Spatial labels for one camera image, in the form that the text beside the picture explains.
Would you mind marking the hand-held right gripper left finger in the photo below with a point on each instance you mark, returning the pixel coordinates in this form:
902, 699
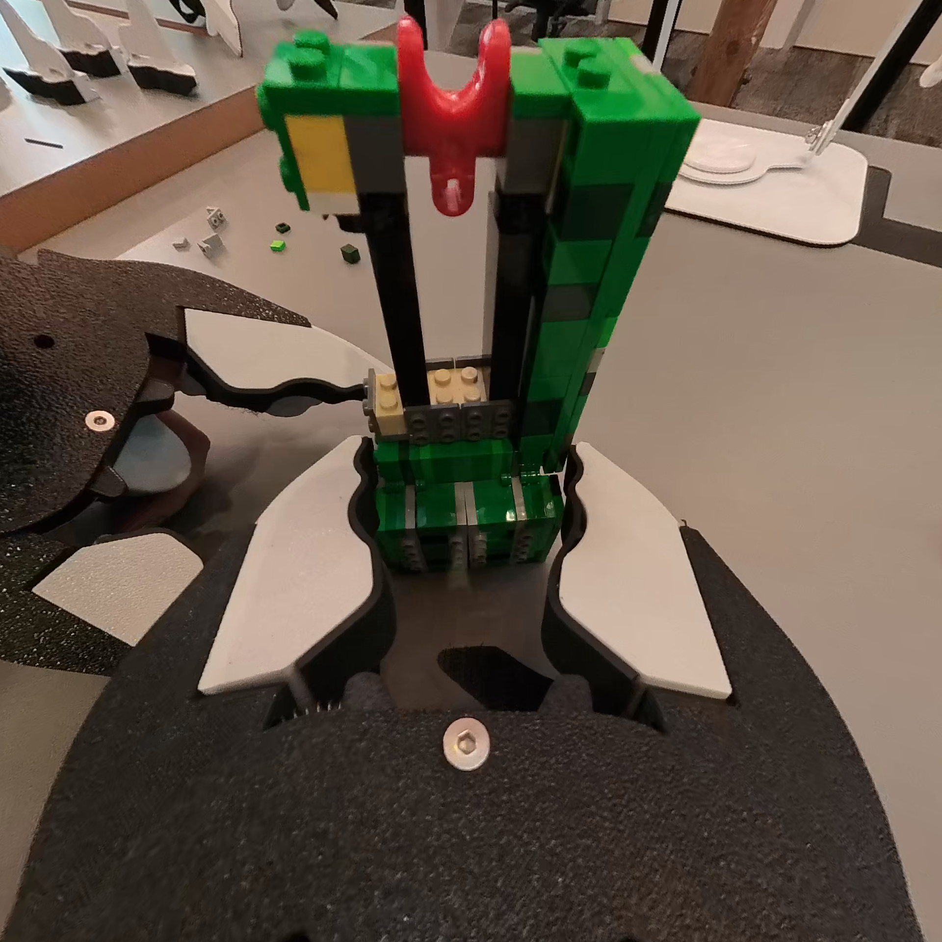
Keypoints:
294, 574

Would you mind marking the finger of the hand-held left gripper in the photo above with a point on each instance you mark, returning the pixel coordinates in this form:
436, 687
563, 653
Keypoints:
257, 346
118, 589

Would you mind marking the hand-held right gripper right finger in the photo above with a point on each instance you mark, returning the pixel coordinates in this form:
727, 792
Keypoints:
633, 589

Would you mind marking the green toy brick model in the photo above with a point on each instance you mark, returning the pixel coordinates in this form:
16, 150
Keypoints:
589, 221

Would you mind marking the grey desk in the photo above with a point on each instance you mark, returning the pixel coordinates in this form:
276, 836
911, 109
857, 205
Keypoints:
736, 441

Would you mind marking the grey slope brick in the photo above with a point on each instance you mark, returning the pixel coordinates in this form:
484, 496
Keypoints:
212, 248

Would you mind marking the grey table with wooden edge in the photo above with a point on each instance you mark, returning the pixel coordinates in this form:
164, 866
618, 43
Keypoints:
147, 125

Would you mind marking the row of grey wedge plates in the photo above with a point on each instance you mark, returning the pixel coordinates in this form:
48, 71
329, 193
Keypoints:
151, 44

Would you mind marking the white flat stand base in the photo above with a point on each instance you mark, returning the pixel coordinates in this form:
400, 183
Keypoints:
795, 199

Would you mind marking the white round disc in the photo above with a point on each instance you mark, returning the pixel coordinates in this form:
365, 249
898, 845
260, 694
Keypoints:
717, 158

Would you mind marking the black slanted pole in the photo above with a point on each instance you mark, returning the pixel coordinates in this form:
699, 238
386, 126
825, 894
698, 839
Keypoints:
894, 62

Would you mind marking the clear stand post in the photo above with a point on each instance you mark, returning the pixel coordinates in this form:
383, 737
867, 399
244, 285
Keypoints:
815, 137

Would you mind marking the brown wooden post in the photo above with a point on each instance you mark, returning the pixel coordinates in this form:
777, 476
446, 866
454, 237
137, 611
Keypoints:
728, 51

